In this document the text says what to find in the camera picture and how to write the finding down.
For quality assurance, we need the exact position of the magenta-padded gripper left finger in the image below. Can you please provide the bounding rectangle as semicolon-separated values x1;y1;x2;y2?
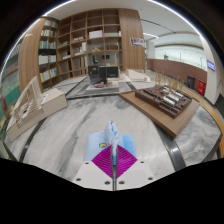
72;145;116;192

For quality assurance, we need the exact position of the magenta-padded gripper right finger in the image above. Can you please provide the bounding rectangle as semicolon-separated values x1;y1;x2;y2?
115;144;156;192

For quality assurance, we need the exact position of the light blue printed towel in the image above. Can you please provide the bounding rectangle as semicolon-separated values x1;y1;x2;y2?
83;120;138;166

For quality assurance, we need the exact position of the brown architectural model, wooden board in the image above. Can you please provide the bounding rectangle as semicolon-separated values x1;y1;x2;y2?
118;83;201;139

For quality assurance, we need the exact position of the large white architectural model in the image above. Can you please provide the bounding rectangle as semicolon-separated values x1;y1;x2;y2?
5;75;68;143

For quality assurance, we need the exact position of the black architectural model, grey base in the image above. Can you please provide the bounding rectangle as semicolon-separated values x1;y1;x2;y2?
85;64;121;95

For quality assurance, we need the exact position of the small white architectural model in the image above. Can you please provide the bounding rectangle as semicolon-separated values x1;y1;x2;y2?
124;68;152;83

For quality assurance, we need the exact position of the dark bin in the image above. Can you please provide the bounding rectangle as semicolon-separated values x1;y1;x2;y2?
186;75;196;90

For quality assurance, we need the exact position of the bookshelf with books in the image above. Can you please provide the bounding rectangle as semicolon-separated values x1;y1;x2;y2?
0;18;61;118

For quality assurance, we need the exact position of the wooden shelf unit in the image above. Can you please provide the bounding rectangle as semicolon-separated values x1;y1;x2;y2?
56;8;124;81

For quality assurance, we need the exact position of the white wall sign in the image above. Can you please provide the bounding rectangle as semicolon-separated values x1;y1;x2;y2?
130;36;146;48

